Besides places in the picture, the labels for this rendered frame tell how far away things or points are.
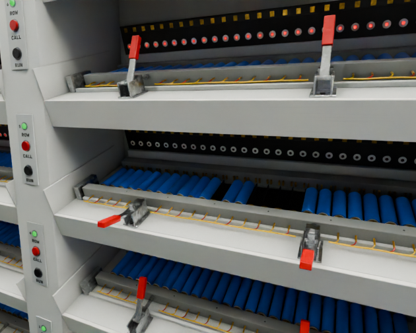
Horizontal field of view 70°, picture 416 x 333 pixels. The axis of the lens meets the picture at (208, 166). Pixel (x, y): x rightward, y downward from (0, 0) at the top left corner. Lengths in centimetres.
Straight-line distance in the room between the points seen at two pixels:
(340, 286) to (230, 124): 24
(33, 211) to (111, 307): 23
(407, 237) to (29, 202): 59
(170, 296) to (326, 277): 29
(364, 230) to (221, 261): 19
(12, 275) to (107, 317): 28
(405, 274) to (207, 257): 24
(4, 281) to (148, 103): 55
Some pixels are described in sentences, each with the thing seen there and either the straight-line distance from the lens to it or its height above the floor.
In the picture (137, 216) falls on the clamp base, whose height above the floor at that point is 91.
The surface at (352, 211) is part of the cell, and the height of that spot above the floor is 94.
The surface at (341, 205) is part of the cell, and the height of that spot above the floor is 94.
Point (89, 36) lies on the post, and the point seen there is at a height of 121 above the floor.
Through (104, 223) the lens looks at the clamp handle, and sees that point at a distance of 43.
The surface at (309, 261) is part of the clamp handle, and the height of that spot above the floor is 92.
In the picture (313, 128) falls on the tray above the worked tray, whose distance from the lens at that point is 36.
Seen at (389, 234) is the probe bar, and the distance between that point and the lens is 43.
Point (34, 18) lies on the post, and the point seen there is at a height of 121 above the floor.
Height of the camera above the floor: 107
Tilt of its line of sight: 10 degrees down
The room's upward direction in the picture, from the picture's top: 1 degrees clockwise
